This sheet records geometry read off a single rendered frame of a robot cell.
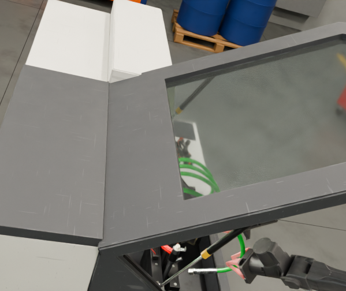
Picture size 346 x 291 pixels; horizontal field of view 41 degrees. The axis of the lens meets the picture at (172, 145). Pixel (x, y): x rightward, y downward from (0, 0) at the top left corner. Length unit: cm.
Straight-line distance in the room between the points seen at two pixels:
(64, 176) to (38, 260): 21
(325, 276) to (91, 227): 61
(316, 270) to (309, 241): 250
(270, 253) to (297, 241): 243
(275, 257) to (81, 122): 66
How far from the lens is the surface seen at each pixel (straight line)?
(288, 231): 377
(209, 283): 191
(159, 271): 171
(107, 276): 113
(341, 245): 397
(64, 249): 107
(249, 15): 622
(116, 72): 158
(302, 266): 133
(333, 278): 129
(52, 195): 111
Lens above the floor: 226
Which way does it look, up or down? 34 degrees down
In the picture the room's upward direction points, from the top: 20 degrees clockwise
